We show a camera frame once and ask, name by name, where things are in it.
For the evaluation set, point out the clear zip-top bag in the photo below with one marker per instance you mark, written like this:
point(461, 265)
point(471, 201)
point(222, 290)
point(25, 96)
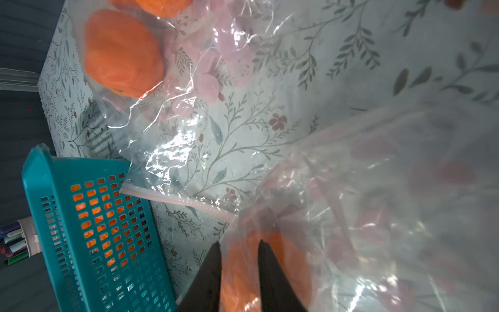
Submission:
point(394, 210)
point(208, 47)

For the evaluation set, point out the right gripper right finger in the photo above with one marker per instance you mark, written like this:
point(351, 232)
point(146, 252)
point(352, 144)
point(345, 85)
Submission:
point(277, 293)

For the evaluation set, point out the teal plastic basket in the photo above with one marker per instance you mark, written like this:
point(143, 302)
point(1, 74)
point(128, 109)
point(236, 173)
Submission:
point(100, 245)

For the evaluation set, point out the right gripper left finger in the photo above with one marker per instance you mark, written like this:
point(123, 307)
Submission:
point(204, 292)

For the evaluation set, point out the small bag left orange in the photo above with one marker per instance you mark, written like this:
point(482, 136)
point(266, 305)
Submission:
point(121, 54)

